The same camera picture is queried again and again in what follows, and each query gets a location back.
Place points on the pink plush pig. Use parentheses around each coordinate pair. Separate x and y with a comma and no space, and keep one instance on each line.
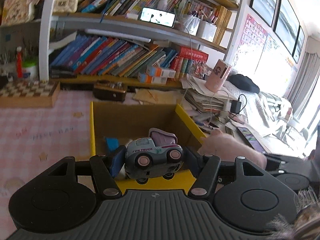
(227,148)

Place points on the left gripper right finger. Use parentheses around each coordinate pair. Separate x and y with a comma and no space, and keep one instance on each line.
(204,169)

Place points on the blue cloth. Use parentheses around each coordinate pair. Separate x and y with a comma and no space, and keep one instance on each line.
(111,144)

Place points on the dark wooden small box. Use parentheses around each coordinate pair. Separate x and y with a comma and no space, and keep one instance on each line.
(110,91)

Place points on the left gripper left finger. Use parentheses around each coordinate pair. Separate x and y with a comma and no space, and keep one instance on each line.
(104,171)

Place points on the yellow cardboard box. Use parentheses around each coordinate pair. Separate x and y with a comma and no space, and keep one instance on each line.
(133,122)

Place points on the pink checkered tablecloth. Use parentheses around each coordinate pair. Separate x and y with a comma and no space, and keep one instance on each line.
(33,139)

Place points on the white green jar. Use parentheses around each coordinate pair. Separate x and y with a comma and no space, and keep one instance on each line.
(30,69)

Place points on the black cap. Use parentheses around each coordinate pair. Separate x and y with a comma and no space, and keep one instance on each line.
(244,83)

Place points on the pink cat decoration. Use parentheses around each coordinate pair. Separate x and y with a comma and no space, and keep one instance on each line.
(18,11)

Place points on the black stapler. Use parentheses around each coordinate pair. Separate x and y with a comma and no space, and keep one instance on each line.
(61,72)

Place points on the black power adapter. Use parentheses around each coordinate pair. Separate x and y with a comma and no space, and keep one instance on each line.
(235,106)

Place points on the smartphone on shelf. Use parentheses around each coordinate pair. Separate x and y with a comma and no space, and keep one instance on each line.
(158,17)

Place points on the orange white medicine box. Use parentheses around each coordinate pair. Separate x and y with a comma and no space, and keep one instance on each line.
(160,72)

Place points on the pink cup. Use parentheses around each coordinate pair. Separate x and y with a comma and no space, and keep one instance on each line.
(218,76)

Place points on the wooden chess board box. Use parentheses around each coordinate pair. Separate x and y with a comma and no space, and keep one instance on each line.
(23,94)

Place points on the grey toy truck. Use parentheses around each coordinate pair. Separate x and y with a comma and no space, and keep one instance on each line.
(157,155)

